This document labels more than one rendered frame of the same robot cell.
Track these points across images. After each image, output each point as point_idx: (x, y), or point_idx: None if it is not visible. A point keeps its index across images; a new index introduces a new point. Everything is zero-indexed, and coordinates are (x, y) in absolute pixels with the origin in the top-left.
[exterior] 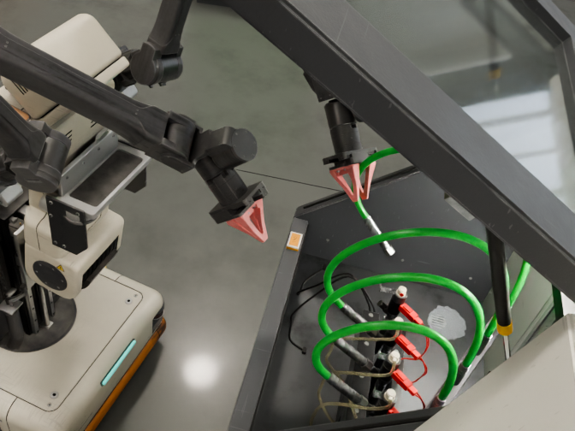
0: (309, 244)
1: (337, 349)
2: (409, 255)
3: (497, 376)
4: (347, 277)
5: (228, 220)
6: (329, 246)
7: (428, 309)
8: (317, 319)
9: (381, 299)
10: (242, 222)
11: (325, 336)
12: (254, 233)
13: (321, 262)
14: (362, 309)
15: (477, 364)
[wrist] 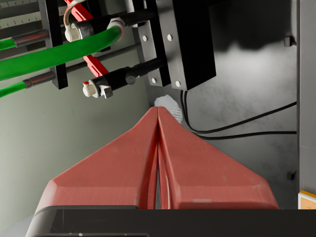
0: None
1: (249, 57)
2: None
3: None
4: (199, 130)
5: (230, 212)
6: (279, 201)
7: (185, 126)
8: (282, 96)
9: (222, 133)
10: (106, 165)
11: None
12: (140, 122)
13: (296, 183)
14: (236, 118)
15: (146, 76)
